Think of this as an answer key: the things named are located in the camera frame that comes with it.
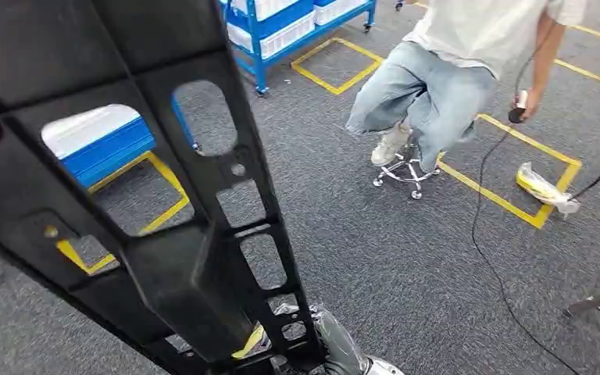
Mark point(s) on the person's hand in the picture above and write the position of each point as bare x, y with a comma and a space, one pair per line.
530, 106

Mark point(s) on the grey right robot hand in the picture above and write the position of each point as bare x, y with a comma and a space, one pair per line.
339, 339

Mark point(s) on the small handheld controller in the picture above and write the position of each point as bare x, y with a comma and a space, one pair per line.
518, 108

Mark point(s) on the black plastic bracket panel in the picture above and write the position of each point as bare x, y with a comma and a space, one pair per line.
72, 41

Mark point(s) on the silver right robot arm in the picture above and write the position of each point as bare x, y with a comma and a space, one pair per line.
385, 368

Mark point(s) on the yellow item in plastic bag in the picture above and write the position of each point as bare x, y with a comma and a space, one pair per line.
538, 187

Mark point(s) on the person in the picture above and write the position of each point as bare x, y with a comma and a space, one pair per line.
460, 31

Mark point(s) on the chrome caster stool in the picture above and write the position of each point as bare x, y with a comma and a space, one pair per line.
407, 171

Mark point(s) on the grey metal stand leg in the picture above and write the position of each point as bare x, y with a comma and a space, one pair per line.
597, 303

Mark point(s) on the large blue metal shelf rack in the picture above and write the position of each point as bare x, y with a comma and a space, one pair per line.
182, 120

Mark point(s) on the blue wheeled shelf rack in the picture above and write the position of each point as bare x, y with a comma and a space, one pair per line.
256, 57

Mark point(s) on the wide white plastic bin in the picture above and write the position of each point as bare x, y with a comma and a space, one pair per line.
85, 129

